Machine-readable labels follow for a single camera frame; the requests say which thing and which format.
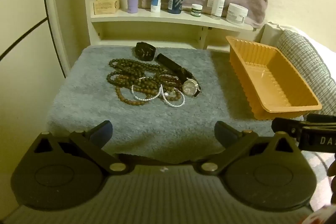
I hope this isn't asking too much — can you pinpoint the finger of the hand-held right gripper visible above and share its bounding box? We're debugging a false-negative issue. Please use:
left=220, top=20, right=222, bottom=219
left=307, top=113, right=336, bottom=125
left=272, top=118, right=309, bottom=139

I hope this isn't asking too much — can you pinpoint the dark small bead necklace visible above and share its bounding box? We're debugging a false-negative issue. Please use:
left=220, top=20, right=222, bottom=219
left=147, top=74, right=183, bottom=90

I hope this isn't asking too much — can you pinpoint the grey-blue fluffy mat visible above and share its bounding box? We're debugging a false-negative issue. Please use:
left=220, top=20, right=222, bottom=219
left=47, top=46, right=276, bottom=165

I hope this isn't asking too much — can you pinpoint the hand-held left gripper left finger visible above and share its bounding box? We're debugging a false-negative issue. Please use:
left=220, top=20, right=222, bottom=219
left=29, top=120, right=129, bottom=176

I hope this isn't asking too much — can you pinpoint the orange ribbed plastic tray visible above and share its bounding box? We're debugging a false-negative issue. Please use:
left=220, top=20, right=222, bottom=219
left=226, top=35, right=323, bottom=120

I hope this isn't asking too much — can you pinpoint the white pearl necklace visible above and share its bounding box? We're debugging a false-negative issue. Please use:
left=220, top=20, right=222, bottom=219
left=131, top=77, right=186, bottom=108

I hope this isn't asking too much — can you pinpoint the tan cardboard box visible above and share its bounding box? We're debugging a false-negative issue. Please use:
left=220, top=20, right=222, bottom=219
left=93, top=0, right=120, bottom=15

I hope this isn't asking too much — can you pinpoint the all-black wrist watch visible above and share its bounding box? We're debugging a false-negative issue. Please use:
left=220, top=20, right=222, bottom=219
left=135, top=42, right=156, bottom=61

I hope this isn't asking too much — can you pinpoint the long brown wooden bead necklace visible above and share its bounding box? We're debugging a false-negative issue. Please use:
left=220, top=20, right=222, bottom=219
left=106, top=58, right=164, bottom=88

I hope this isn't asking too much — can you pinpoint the white curved frame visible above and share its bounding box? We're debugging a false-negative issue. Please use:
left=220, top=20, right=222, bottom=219
left=42, top=0, right=87, bottom=77

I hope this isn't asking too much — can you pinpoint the grey woven pillow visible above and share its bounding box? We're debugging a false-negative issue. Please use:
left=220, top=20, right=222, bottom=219
left=276, top=30, right=332, bottom=114

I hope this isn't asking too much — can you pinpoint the small green-label jar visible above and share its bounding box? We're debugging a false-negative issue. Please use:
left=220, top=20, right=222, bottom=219
left=191, top=4, right=204, bottom=18

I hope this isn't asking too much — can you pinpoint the person's right hand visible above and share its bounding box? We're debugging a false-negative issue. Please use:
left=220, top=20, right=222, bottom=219
left=328, top=158, right=336, bottom=205

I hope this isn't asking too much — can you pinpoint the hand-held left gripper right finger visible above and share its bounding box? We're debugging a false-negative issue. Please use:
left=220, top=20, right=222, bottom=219
left=201, top=121, right=302, bottom=174

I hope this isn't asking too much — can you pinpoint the white wooden shelf unit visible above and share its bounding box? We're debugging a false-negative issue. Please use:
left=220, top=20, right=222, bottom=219
left=83, top=0, right=260, bottom=50

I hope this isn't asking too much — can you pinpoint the black cable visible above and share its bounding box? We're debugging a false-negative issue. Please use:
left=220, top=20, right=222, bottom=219
left=0, top=17, right=66, bottom=79

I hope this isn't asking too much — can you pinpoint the white cream jar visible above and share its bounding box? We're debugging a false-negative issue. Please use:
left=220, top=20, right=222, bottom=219
left=226, top=3, right=249, bottom=26

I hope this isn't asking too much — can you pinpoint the silver watch with black strap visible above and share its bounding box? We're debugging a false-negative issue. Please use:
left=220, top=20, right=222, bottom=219
left=157, top=53, right=202, bottom=98

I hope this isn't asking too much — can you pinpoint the light brown bead bracelet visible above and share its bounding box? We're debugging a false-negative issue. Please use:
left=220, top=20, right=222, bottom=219
left=115, top=85, right=183, bottom=107

